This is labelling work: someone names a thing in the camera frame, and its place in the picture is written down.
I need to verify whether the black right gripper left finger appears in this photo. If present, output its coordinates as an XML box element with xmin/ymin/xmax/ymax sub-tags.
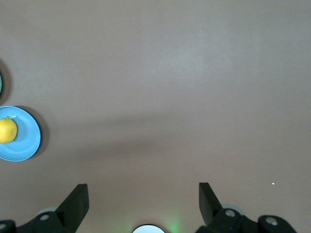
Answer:
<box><xmin>31</xmin><ymin>183</ymin><xmax>89</xmax><ymax>233</ymax></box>

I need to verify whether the yellow lemon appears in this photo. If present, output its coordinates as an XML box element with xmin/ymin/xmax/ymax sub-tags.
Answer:
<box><xmin>0</xmin><ymin>116</ymin><xmax>18</xmax><ymax>145</ymax></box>

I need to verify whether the blue plate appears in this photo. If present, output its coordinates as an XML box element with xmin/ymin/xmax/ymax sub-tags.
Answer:
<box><xmin>0</xmin><ymin>105</ymin><xmax>41</xmax><ymax>162</ymax></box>

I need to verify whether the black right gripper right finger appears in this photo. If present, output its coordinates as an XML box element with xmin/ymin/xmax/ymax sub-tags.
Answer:
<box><xmin>195</xmin><ymin>182</ymin><xmax>258</xmax><ymax>233</ymax></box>

